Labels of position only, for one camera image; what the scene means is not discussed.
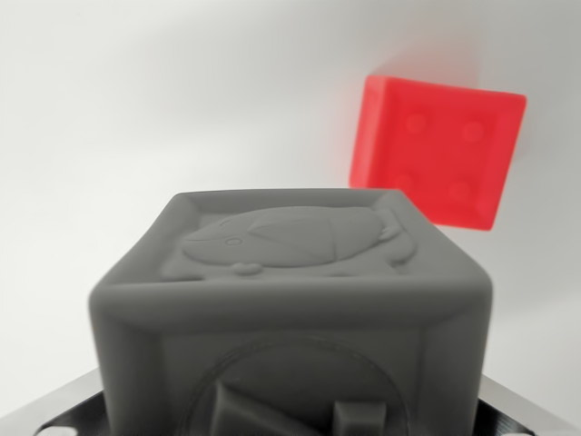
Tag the red dotted cube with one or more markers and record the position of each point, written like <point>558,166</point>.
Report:
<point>436,150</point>

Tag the black-padded silver gripper left finger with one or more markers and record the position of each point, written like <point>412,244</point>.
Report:
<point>68,409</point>

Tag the grey embossed cube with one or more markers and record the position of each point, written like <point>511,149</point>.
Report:
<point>290,309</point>

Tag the black-padded silver gripper right finger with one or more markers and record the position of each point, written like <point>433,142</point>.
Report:
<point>513,413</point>

